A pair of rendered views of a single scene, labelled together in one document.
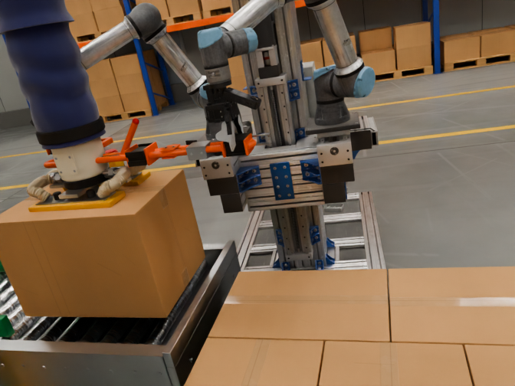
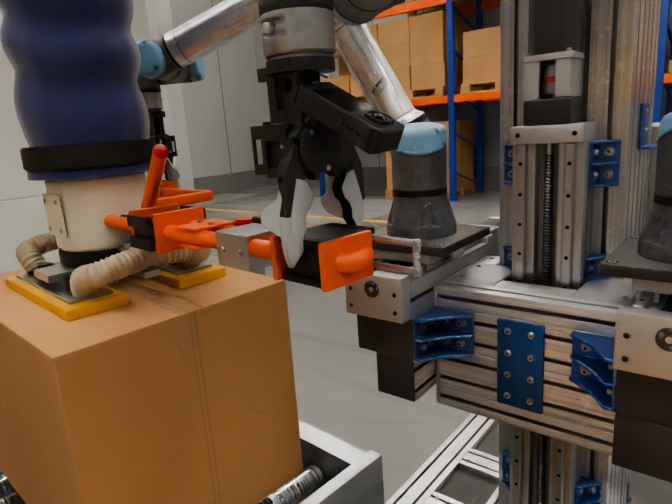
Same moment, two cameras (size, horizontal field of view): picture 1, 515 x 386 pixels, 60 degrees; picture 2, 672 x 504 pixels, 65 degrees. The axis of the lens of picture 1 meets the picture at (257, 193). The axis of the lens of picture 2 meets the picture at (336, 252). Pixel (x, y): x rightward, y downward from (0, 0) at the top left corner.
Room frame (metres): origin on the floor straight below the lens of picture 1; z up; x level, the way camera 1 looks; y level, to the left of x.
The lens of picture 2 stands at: (0.88, -0.23, 1.28)
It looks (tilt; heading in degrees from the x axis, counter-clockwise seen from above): 14 degrees down; 26
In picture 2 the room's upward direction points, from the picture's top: 4 degrees counter-clockwise
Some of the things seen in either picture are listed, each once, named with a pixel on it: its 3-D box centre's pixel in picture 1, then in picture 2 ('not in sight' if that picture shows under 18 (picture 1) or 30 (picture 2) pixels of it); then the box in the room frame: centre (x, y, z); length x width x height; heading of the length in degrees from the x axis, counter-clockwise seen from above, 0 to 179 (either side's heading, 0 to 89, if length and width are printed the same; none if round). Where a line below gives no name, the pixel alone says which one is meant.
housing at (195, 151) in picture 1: (199, 150); (252, 246); (1.42, 0.16, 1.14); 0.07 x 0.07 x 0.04; 71
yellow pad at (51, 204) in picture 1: (75, 197); (60, 282); (1.48, 0.63, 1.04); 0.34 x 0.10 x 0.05; 71
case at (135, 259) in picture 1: (105, 241); (122, 377); (1.56, 0.61, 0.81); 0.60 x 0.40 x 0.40; 72
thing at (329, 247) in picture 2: (237, 145); (321, 255); (1.37, 0.03, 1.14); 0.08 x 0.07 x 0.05; 71
